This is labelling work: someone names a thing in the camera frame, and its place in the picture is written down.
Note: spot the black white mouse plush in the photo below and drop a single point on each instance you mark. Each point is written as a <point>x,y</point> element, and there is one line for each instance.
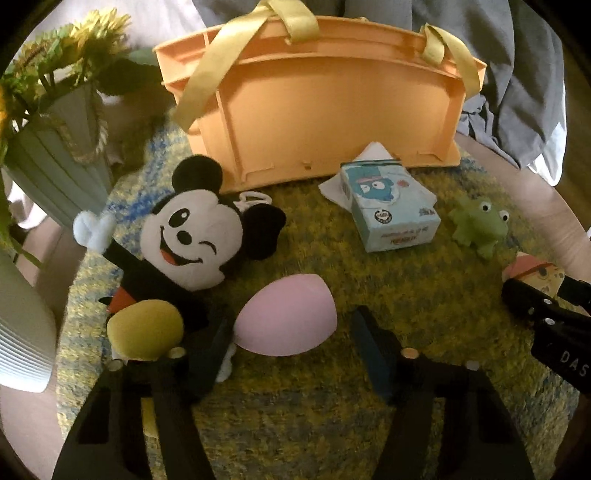
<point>194,240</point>

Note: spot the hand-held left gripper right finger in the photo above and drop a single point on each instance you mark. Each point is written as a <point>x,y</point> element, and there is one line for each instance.
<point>368,344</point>

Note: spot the yellow blue woven mat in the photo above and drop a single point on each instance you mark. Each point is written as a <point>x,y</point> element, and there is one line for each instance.
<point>300,415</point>

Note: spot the white ribbed vase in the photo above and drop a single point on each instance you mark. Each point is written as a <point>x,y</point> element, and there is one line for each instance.
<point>23,332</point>

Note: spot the white paper tissue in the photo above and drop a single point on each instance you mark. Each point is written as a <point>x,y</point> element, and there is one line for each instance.
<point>376,150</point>

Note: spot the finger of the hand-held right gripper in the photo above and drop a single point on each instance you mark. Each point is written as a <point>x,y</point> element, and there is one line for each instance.
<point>577,295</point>
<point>526,302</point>

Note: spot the grey blanket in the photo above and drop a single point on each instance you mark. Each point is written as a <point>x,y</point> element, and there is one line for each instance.
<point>512,69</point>

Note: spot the green frog toy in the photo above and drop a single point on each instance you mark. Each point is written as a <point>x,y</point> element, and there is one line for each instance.
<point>475,226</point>

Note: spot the small pink-hatted doll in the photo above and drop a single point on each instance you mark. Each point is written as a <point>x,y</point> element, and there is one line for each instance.
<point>535,274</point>

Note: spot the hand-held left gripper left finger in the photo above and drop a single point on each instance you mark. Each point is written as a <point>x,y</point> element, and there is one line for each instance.
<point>220,344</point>

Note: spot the blue cartoon tissue pack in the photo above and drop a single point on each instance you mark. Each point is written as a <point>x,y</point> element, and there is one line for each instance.
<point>392,207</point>

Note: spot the pink egg-shaped makeup sponge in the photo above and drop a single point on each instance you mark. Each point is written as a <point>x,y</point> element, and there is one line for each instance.
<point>281,314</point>

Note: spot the artificial sunflower bouquet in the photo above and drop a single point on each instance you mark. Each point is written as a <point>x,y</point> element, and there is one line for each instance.
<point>78,50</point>

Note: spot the orange plastic basket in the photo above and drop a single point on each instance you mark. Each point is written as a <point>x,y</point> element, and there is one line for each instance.
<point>323,115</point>

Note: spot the green ribbed vase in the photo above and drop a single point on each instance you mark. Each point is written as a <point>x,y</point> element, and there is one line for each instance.
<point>60,157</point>

